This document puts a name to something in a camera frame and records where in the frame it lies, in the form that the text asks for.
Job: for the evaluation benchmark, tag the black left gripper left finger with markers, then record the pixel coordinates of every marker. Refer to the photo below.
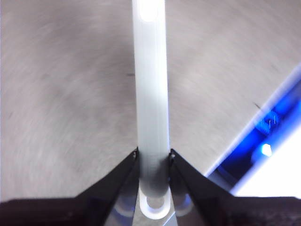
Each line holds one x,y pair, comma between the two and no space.
82,209

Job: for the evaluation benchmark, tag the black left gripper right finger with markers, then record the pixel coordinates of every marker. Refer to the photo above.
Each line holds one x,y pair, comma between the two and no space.
223,209

